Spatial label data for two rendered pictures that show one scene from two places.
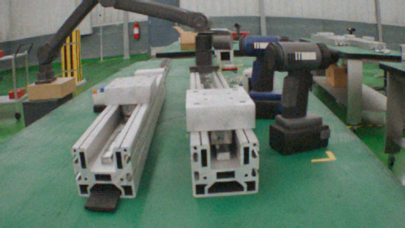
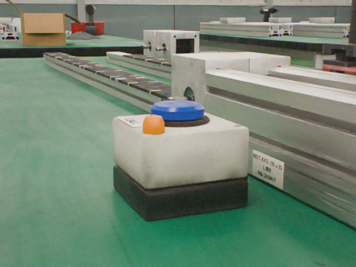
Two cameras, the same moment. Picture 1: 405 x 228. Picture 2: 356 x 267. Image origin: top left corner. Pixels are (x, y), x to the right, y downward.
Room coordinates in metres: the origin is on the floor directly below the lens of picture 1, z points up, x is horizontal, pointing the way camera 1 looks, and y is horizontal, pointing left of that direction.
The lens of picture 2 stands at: (0.87, 0.45, 0.92)
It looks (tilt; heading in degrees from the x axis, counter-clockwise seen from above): 12 degrees down; 338
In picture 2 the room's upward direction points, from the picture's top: straight up
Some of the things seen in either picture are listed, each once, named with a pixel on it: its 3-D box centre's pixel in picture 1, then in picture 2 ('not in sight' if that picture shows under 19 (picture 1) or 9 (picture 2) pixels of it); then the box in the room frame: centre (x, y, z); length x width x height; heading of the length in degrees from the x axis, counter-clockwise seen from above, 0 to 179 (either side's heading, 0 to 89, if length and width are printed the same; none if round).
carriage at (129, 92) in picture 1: (132, 94); not in sight; (0.97, 0.17, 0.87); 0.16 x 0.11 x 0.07; 1
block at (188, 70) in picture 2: (146, 84); (218, 99); (1.42, 0.19, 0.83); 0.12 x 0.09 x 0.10; 91
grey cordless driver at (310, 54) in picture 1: (311, 94); not in sight; (0.80, -0.23, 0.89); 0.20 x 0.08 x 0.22; 106
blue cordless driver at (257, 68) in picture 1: (278, 75); not in sight; (1.07, -0.20, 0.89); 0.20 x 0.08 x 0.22; 73
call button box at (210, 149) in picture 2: (108, 100); (187, 157); (1.25, 0.29, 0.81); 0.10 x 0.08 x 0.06; 91
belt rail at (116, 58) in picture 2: not in sight; (171, 70); (2.06, 0.00, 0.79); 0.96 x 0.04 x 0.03; 1
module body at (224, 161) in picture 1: (212, 111); not in sight; (0.98, -0.02, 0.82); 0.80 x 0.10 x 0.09; 1
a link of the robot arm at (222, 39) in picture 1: (214, 32); not in sight; (1.40, -0.05, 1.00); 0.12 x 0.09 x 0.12; 74
